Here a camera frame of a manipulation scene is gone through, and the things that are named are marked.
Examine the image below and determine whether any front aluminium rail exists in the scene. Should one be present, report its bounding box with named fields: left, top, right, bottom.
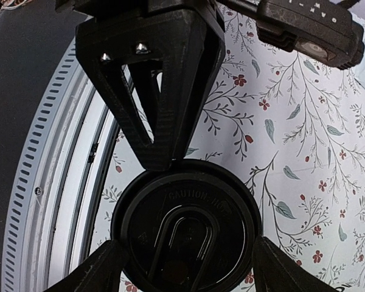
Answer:
left=0, top=18, right=122, bottom=292

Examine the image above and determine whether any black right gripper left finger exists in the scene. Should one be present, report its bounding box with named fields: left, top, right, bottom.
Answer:
left=48, top=240, right=128, bottom=292

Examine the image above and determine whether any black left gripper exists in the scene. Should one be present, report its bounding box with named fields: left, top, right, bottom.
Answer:
left=55, top=1, right=225, bottom=170

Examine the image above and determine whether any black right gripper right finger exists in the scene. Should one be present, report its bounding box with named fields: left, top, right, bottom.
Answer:
left=252, top=236, right=335, bottom=292

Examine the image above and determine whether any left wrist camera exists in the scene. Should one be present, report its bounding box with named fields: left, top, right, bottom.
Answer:
left=222, top=0, right=365, bottom=70

